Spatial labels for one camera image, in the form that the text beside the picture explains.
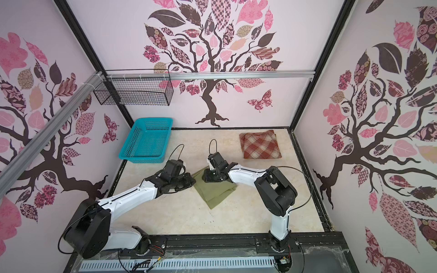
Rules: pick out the teal plastic basket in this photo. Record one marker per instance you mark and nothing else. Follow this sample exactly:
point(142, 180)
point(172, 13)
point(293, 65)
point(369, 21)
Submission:
point(147, 141)

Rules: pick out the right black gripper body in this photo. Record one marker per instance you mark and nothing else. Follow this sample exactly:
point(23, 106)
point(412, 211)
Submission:
point(210, 176)

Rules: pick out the red plaid skirt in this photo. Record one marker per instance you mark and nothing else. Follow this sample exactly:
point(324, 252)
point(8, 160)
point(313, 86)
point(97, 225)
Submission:
point(262, 145)

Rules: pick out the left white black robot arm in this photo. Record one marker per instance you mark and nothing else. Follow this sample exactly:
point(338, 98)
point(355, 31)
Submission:
point(91, 231)

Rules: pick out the black wire basket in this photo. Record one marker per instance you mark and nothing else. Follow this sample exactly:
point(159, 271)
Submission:
point(145, 87)

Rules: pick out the aluminium rail wall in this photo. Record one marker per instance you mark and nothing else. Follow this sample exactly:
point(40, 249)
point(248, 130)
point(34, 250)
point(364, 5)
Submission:
point(25, 158)
point(212, 75)

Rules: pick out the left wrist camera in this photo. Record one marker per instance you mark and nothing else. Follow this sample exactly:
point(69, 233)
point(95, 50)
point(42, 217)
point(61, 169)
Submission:
point(174, 167)

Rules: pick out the olive and white skirt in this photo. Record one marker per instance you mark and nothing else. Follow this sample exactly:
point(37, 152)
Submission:
point(212, 193)

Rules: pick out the aluminium rail back wall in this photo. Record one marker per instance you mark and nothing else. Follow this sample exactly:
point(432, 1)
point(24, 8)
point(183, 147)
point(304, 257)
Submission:
point(212, 75)

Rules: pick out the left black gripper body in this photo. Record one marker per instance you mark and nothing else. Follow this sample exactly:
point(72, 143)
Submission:
point(181, 182)

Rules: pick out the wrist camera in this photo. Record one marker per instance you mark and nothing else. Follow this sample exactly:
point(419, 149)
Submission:
point(174, 167)
point(216, 161)

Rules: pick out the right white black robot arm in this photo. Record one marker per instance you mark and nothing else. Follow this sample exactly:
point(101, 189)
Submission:
point(276, 192)

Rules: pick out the aluminium rail left wall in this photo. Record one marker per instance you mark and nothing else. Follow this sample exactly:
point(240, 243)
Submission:
point(25, 158)

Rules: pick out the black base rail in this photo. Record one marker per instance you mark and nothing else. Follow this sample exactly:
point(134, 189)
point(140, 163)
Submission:
point(306, 253)

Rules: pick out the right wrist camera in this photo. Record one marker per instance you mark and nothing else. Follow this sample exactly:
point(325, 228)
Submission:
point(216, 161)

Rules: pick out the white slotted cable duct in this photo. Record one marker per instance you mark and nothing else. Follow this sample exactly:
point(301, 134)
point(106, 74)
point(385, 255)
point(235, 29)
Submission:
point(176, 264)

